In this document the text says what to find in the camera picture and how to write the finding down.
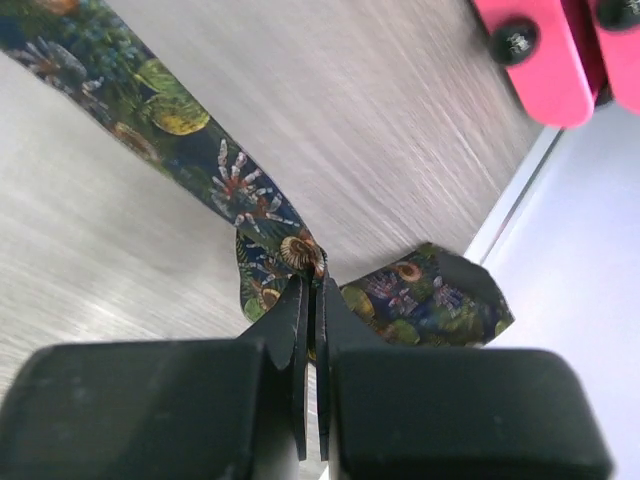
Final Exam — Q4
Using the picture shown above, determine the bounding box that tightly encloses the black pink drawer organizer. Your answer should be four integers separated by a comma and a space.
473, 0, 639, 129

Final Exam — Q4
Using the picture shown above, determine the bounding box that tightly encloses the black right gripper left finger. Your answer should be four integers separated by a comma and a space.
244, 276, 308, 460

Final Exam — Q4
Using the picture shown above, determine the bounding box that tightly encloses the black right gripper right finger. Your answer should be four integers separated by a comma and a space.
314, 279, 395, 460

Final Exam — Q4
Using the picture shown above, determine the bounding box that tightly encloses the dark floral patterned tie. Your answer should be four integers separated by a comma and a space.
1, 1, 514, 346

